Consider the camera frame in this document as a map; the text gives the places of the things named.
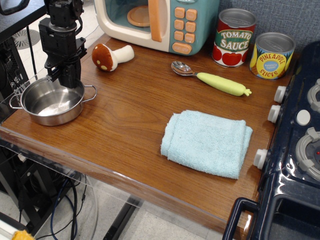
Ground pineapple slices can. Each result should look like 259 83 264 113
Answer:
249 32 296 80

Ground black and blue cables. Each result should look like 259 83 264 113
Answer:
34 172 88 240

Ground dark blue toy stove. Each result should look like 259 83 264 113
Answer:
223 41 320 240

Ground light blue folded towel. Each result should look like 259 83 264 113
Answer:
160 110 253 180

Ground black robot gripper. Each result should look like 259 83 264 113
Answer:
38 17 87 89

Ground toy microwave oven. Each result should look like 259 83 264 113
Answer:
94 0 220 56

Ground black desk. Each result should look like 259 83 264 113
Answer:
0 0 58 43

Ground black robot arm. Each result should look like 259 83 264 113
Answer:
38 0 87 89

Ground tomato sauce can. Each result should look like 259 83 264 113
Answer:
212 8 257 67

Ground yellow plush toy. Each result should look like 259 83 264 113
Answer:
11 230 34 240

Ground spoon with green handle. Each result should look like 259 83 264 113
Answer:
171 61 252 97

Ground plush brown mushroom toy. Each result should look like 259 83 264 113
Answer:
91 43 135 72

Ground stainless steel pot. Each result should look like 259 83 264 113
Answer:
9 77 98 127

